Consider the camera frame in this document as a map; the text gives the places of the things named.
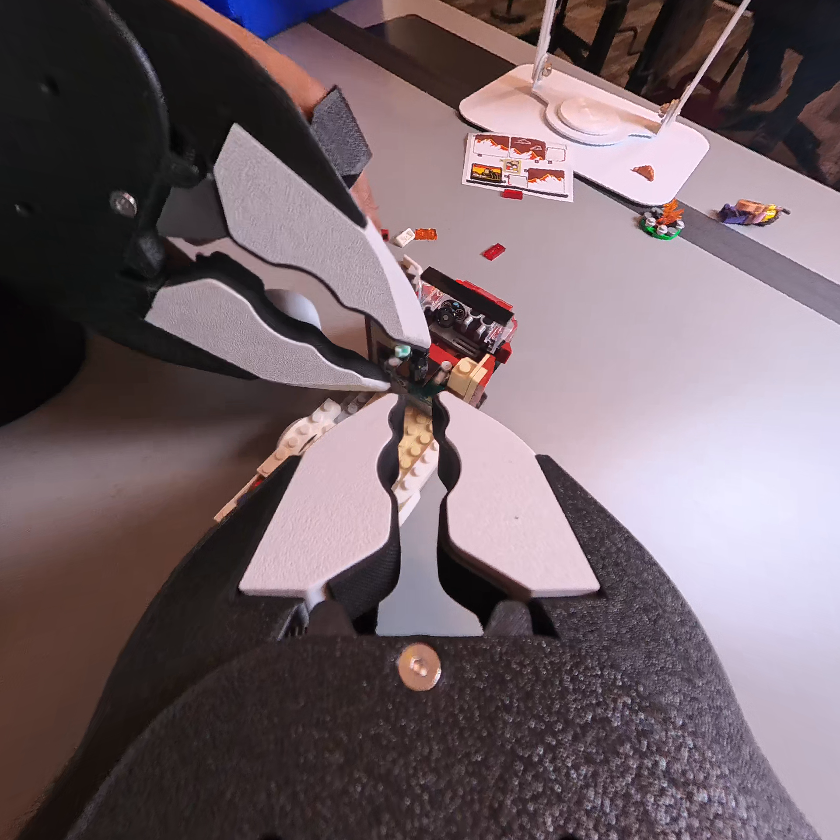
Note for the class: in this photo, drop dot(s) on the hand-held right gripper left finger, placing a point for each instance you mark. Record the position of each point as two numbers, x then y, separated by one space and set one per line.
321 525

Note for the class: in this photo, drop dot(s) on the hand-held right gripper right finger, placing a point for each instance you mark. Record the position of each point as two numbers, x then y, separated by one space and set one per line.
518 525

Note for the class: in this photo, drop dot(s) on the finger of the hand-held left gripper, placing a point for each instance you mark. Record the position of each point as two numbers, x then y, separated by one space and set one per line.
308 223
223 315

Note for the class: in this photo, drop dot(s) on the small black angled brick piece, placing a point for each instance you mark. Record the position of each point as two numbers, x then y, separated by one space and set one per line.
421 375

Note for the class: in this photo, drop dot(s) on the tan white red brick vehicle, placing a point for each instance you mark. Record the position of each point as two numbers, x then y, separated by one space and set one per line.
466 328

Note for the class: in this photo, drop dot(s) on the grey desk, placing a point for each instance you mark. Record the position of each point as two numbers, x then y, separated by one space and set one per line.
656 394

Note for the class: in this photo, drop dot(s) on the person's left hand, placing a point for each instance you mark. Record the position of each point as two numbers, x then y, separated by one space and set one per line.
298 82

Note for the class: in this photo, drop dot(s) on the white tile brick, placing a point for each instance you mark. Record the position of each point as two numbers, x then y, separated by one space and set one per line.
404 237

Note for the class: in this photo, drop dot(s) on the transparent orange tile brick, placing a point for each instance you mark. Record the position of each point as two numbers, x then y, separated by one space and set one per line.
426 234

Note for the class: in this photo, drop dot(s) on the transparent red tile brick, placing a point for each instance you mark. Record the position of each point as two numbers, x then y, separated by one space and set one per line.
494 250

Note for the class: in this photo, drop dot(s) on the blue plastic storage bin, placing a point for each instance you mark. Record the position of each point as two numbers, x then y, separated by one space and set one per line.
289 16

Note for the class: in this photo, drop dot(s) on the printed sticker sheet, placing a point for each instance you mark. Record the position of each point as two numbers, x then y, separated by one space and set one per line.
518 167

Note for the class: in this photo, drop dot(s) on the white booklet stand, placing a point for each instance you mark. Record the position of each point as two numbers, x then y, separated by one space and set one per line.
623 131

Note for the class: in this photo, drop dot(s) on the brick campfire build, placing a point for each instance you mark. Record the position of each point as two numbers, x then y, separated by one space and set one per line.
663 222

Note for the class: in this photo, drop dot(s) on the small brown brick piece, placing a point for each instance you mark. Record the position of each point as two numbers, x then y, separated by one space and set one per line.
644 172

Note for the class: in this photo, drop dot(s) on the purple brick minifigure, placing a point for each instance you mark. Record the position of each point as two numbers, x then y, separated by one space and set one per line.
751 213

